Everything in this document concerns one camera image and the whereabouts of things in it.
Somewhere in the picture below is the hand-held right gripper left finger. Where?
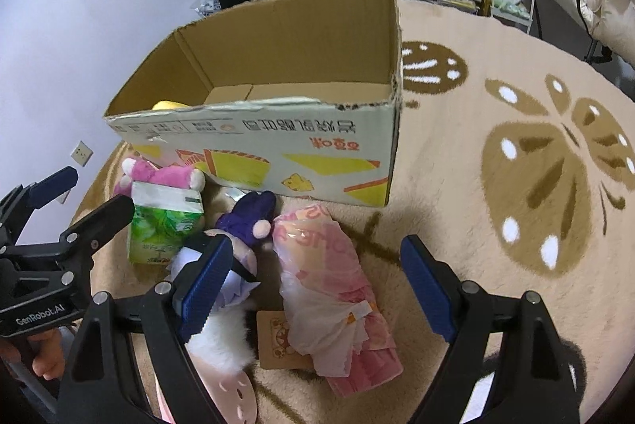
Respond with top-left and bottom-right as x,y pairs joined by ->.
58,234 -> 234,424

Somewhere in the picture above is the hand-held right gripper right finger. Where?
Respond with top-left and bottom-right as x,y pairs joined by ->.
400,234 -> 582,424

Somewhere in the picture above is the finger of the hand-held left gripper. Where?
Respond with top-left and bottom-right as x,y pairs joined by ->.
0,165 -> 79,247
0,195 -> 136,267

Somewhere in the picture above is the purple hat plush doll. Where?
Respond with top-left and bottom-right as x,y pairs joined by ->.
166,190 -> 279,307

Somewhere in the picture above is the pink tissue pack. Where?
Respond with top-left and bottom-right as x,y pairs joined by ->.
272,202 -> 403,398

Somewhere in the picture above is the printed cardboard box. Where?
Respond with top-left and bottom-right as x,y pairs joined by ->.
103,0 -> 404,208

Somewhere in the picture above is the person's left hand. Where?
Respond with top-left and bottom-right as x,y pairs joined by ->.
27,326 -> 68,381

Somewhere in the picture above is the green tissue pack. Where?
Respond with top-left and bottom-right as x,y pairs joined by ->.
127,181 -> 206,266

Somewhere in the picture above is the white and pink plush toy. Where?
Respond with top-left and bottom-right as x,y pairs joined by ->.
153,304 -> 262,424

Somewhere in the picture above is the brown paper hang tag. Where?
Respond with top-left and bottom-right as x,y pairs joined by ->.
255,310 -> 314,370

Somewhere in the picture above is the white wall socket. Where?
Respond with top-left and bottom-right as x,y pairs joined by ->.
71,140 -> 94,167

